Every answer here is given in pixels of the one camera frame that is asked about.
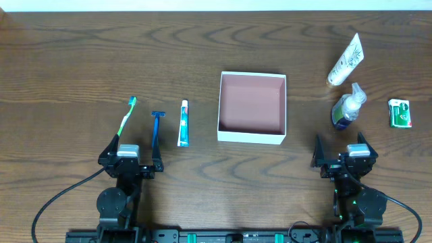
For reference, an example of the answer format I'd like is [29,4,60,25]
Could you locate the green toothpaste tube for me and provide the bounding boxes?
[178,99,189,147]

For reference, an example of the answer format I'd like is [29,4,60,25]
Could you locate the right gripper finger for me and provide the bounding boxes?
[310,135,325,167]
[357,132,378,157]

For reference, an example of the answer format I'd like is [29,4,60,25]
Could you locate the green white toothbrush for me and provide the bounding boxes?
[117,96,137,137]

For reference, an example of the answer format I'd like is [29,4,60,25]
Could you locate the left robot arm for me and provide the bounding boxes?
[96,134,164,243]

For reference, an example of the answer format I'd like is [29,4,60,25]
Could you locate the clear foam pump bottle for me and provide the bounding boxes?
[331,83,367,130]

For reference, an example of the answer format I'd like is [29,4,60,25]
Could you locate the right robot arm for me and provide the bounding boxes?
[310,133,387,242]

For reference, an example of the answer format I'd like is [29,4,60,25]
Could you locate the white box pink interior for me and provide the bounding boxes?
[217,71,287,145]

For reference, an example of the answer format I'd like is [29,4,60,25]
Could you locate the green white soap bar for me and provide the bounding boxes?
[388,99,412,129]

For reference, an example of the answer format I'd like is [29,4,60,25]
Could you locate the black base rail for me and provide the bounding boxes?
[65,227,404,243]

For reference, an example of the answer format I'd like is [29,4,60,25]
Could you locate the blue disposable razor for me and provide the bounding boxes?
[151,111,165,148]

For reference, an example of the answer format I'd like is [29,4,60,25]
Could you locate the white bamboo print lotion tube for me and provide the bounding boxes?
[327,33,364,86]

